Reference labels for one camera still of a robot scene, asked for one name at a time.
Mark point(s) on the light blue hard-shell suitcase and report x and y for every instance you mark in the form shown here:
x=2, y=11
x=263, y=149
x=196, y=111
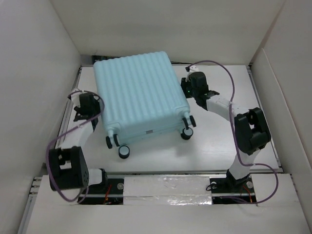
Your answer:
x=142, y=98

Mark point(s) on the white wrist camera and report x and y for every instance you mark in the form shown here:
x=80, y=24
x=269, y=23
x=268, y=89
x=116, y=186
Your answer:
x=74, y=97
x=192, y=68

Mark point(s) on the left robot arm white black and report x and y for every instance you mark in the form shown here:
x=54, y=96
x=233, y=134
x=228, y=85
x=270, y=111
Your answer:
x=67, y=163

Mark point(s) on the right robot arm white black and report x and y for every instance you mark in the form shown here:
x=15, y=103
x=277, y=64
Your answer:
x=249, y=128

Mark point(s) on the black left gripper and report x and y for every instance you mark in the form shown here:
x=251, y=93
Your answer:
x=98, y=107

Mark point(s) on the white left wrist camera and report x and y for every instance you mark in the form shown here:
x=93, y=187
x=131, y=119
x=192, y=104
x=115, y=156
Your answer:
x=74, y=97

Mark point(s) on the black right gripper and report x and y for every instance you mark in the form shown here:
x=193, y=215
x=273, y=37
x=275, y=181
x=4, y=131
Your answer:
x=184, y=83

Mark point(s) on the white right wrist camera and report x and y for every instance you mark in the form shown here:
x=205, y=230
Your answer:
x=192, y=68

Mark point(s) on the metal base rail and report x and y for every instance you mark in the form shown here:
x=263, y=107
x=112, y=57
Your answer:
x=106, y=189

